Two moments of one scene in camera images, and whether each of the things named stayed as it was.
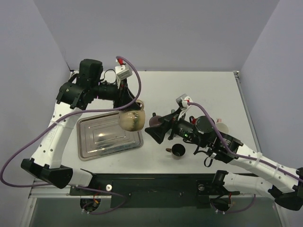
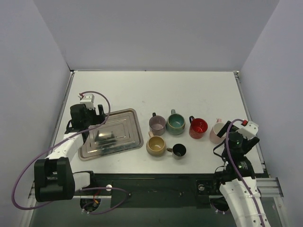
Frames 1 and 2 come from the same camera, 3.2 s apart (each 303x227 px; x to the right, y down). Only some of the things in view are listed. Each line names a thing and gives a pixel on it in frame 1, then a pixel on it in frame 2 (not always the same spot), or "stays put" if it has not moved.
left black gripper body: [123, 95] → [93, 115]
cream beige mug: [132, 120] → [155, 145]
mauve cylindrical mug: [154, 120] stays put
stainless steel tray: [103, 135] stays put
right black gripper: [169, 125] → [230, 128]
